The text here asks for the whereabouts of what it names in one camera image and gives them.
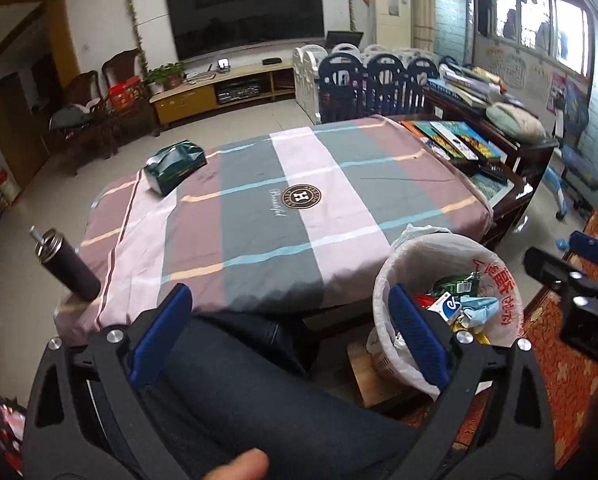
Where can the green beige cushion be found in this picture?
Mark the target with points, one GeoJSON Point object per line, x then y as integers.
{"type": "Point", "coordinates": [516, 122]}

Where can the small black set-top box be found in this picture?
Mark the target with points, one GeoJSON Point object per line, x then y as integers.
{"type": "Point", "coordinates": [272, 61]}

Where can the green tissue pack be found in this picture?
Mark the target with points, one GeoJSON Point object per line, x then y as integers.
{"type": "Point", "coordinates": [176, 165]}

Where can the orange picture book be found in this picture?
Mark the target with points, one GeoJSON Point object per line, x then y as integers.
{"type": "Point", "coordinates": [410, 126]}

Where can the stack of books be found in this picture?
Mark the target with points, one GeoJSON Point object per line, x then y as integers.
{"type": "Point", "coordinates": [464, 87]}

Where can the red gift box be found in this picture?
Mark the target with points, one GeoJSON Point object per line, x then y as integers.
{"type": "Point", "coordinates": [125, 92]}

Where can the wooden door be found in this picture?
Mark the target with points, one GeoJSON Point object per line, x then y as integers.
{"type": "Point", "coordinates": [16, 135]}

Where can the trash bin with white liner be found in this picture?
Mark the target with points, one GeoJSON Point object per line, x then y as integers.
{"type": "Point", "coordinates": [429, 245]}

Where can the dark green packet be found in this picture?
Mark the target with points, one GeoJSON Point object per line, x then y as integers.
{"type": "Point", "coordinates": [459, 285]}

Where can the checked pink grey tablecloth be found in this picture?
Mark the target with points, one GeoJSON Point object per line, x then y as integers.
{"type": "Point", "coordinates": [359, 190]}

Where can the small desk gadget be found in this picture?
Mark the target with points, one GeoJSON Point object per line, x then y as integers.
{"type": "Point", "coordinates": [223, 65]}

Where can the person's legs in dark jeans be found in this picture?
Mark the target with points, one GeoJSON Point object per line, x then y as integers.
{"type": "Point", "coordinates": [259, 400]}

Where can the blue children's chair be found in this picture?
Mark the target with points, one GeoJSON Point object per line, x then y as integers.
{"type": "Point", "coordinates": [579, 160]}

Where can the white and blue packet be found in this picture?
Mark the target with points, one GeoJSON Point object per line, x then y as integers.
{"type": "Point", "coordinates": [444, 307]}

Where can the small blue toy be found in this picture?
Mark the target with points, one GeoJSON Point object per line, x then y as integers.
{"type": "Point", "coordinates": [563, 244]}

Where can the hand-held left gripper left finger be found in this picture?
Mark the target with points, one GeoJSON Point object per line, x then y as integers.
{"type": "Point", "coordinates": [161, 325]}

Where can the blue face mask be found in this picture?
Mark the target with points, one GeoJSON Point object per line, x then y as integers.
{"type": "Point", "coordinates": [479, 310]}

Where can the black laptop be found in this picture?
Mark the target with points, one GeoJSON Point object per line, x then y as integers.
{"type": "Point", "coordinates": [344, 40]}

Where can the wooden television cabinet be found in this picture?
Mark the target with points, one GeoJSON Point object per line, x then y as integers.
{"type": "Point", "coordinates": [181, 102]}

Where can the person's left hand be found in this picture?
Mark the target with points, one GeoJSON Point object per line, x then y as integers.
{"type": "Point", "coordinates": [239, 466]}

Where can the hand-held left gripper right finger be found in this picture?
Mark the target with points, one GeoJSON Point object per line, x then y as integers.
{"type": "Point", "coordinates": [419, 335]}

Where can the dark low glass-top table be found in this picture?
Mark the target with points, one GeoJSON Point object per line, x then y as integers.
{"type": "Point", "coordinates": [504, 200]}

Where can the beige curtain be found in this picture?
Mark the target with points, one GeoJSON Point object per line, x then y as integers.
{"type": "Point", "coordinates": [423, 5]}

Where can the dark wooden desk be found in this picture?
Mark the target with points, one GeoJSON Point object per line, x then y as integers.
{"type": "Point", "coordinates": [534, 152]}

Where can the dark steel thermos bottle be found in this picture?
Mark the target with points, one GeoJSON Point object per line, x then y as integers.
{"type": "Point", "coordinates": [74, 270]}

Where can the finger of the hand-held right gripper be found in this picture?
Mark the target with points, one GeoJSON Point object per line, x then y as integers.
{"type": "Point", "coordinates": [549, 265]}
{"type": "Point", "coordinates": [589, 247]}

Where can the black audio amplifier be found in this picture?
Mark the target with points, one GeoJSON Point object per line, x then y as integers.
{"type": "Point", "coordinates": [238, 94]}

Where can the white standing air conditioner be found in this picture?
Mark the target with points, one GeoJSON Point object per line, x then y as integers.
{"type": "Point", "coordinates": [391, 25]}

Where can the white wall chart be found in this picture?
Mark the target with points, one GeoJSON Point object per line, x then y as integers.
{"type": "Point", "coordinates": [515, 69]}
{"type": "Point", "coordinates": [539, 81]}
{"type": "Point", "coordinates": [497, 60]}

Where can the black wall television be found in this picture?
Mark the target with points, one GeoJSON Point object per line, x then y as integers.
{"type": "Point", "coordinates": [244, 10]}

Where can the dark jacket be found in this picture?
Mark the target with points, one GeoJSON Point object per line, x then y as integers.
{"type": "Point", "coordinates": [69, 117]}

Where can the white and blue playpen fence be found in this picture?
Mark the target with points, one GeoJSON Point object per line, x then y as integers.
{"type": "Point", "coordinates": [379, 90]}

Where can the pink wall poster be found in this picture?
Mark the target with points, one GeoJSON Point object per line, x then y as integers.
{"type": "Point", "coordinates": [557, 92]}

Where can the green picture book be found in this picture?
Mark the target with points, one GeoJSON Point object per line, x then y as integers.
{"type": "Point", "coordinates": [426, 132]}

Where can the window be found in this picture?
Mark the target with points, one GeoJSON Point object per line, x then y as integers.
{"type": "Point", "coordinates": [569, 30]}

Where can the potted green plant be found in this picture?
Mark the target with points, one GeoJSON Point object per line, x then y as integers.
{"type": "Point", "coordinates": [166, 74]}

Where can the wooden stool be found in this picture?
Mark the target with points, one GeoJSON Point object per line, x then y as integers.
{"type": "Point", "coordinates": [374, 385]}

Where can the teal picture book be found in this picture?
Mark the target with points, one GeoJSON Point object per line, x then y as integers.
{"type": "Point", "coordinates": [479, 140]}

